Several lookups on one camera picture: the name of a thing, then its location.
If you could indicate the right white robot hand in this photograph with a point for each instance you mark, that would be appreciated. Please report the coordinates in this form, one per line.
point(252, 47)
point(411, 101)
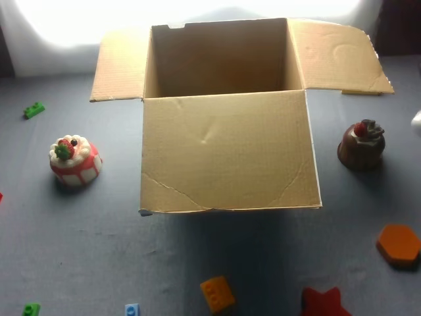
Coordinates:
point(417, 123)

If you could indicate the chocolate toy cake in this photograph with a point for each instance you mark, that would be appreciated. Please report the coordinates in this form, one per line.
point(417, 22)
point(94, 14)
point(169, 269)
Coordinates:
point(360, 148)

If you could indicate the cardboard box with flaps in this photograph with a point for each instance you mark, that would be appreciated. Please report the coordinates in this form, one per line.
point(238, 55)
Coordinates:
point(227, 148)

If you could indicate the white tape roll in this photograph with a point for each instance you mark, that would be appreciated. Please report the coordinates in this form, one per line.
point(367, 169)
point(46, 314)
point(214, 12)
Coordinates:
point(74, 161)

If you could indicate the yellow rectangular block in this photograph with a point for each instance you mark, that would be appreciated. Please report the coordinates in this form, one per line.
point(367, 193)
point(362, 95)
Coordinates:
point(360, 92)

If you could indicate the orange hexagon block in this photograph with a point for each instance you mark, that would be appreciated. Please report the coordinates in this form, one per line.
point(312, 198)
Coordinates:
point(398, 245)

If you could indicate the red star block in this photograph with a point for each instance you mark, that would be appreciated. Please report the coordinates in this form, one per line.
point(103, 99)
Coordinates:
point(324, 304)

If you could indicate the orange-yellow toy brick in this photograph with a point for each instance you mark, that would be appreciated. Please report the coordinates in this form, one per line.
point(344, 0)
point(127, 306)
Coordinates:
point(217, 294)

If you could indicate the blue toy brick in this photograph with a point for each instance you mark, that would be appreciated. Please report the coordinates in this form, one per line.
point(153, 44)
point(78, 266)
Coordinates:
point(132, 310)

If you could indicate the grey table cloth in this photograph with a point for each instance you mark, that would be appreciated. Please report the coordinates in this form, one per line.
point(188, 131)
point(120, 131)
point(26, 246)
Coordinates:
point(98, 247)

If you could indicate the white backdrop sheet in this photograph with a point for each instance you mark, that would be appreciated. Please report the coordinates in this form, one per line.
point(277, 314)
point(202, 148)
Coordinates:
point(65, 59)

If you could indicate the green toy brick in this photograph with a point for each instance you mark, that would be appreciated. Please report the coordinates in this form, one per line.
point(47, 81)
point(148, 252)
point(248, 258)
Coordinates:
point(31, 310)
point(34, 110)

